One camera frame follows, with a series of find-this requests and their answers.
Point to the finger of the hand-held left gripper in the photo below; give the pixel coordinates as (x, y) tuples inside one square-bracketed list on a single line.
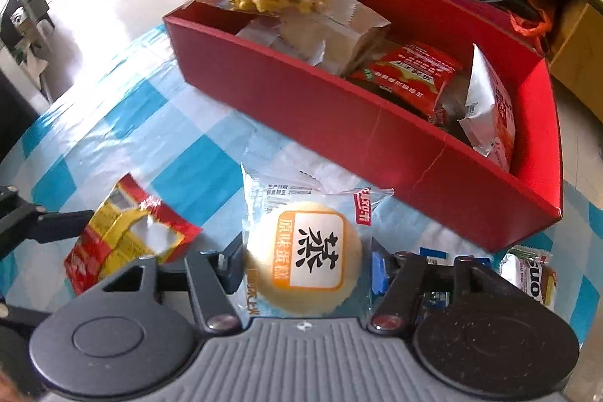
[(23, 319), (66, 224)]

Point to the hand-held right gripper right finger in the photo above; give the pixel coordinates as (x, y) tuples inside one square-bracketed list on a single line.
[(379, 272)]

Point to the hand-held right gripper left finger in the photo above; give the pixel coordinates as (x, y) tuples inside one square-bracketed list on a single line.
[(232, 265)]

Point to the small red yellow snack packet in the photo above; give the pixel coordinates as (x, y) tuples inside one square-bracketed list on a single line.
[(127, 232)]

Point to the steamed cake packet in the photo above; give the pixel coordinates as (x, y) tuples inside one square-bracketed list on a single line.
[(306, 260)]

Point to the red cardboard box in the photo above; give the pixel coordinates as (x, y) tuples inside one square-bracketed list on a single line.
[(377, 147)]

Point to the white spicy strip packet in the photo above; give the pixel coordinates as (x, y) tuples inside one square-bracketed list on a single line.
[(490, 114)]

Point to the large red spicy strip packet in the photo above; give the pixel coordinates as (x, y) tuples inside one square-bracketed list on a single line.
[(410, 74)]

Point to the pale sliced cake packet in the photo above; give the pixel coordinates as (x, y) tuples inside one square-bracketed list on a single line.
[(329, 39)]

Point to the blue white snack packet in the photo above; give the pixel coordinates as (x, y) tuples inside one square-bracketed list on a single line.
[(438, 258)]

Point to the blue white checked mat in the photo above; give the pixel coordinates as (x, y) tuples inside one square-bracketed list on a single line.
[(141, 124)]

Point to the green white wafer packet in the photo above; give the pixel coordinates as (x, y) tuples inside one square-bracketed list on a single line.
[(530, 277)]

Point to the dark side table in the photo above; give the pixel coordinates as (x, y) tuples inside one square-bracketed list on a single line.
[(23, 11)]

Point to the wooden tv stand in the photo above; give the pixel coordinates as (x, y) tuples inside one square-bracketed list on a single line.
[(579, 39)]

